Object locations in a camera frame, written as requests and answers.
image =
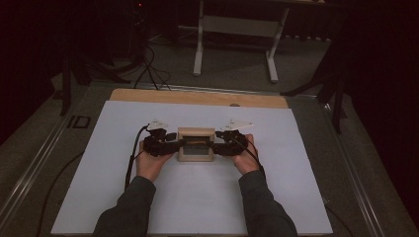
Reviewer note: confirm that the small wooden box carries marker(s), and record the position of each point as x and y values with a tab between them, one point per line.
196	132

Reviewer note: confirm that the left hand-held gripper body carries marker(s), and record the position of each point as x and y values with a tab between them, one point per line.
158	146

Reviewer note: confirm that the white metal desk frame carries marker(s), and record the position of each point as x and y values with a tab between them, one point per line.
237	26

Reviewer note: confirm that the dark rack with red light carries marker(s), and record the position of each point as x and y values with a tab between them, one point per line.
139	19

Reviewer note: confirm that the person's left hand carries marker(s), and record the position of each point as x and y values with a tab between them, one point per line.
150	166

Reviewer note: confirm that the white table mat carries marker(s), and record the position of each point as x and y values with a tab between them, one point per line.
197	204

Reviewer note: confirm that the black stand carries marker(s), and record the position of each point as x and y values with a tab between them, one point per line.
336	98
66	85

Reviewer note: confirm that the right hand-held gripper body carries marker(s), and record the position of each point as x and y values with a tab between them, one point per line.
232	146

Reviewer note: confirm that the aluminium rail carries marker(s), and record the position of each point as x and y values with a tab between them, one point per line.
355	177
36	164
224	89

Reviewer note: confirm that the person's right hand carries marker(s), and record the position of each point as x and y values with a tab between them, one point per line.
245	163

